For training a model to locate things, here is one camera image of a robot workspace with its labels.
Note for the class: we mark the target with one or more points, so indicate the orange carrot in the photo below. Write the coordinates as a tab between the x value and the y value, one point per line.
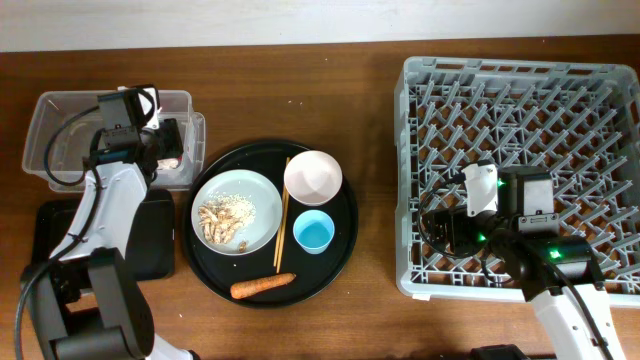
249	288

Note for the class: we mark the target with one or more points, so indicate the white tissue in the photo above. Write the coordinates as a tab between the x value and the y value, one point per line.
169	164

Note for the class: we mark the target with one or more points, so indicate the light blue cup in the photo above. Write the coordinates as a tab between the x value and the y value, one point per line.
314	230

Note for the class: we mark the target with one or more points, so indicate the clear plastic waste bin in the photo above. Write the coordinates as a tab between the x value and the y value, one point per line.
52	149

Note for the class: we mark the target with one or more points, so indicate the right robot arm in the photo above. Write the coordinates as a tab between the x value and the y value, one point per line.
509	213

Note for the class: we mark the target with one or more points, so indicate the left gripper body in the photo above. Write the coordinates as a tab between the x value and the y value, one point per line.
166	139

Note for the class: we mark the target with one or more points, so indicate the grey round plate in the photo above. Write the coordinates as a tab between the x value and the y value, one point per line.
256	188

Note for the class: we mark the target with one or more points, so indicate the black rectangular tray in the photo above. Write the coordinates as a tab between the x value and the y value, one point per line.
150	252

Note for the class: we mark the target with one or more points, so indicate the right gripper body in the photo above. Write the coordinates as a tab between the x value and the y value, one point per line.
466	232

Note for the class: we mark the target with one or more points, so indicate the grey plastic dishwasher rack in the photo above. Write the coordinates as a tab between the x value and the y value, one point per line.
578	121

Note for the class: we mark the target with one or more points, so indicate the rice and nut shell scraps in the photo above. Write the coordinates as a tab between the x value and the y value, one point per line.
224	216

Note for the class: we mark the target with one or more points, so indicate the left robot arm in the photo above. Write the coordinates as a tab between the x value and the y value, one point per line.
84	301

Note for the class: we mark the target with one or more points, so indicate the wooden chopstick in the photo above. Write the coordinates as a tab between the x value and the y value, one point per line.
282	231
277	235

